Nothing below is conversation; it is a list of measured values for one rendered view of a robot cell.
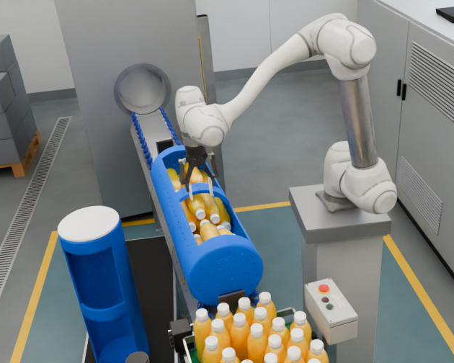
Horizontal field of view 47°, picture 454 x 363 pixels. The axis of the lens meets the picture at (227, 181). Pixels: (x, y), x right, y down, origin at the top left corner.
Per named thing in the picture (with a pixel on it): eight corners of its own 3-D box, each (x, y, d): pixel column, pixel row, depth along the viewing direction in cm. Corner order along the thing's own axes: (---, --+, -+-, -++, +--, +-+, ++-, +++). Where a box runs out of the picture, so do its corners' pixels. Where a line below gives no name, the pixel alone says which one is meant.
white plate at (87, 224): (54, 215, 249) (54, 217, 249) (62, 247, 226) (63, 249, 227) (112, 199, 257) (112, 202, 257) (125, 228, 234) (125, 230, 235)
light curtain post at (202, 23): (230, 255, 378) (205, 14, 293) (233, 260, 373) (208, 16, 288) (222, 257, 377) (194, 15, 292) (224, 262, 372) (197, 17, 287)
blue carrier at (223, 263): (211, 184, 275) (198, 137, 260) (269, 291, 201) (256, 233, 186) (159, 202, 271) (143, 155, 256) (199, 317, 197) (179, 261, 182)
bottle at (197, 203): (183, 199, 234) (192, 221, 218) (181, 186, 231) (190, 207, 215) (198, 196, 235) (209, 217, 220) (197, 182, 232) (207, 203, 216)
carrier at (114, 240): (92, 348, 293) (103, 386, 270) (53, 217, 249) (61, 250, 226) (142, 330, 302) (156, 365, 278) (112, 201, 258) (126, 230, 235)
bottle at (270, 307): (281, 339, 188) (279, 300, 179) (266, 349, 185) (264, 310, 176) (268, 328, 193) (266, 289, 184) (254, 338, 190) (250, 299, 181)
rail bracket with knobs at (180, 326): (196, 335, 194) (192, 315, 189) (200, 349, 188) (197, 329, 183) (169, 343, 192) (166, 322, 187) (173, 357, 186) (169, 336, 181)
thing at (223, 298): (245, 312, 199) (243, 287, 192) (247, 316, 197) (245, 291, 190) (220, 319, 197) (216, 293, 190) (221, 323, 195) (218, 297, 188)
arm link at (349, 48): (374, 187, 224) (407, 212, 205) (341, 203, 221) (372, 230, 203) (349, 10, 183) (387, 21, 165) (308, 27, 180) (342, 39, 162)
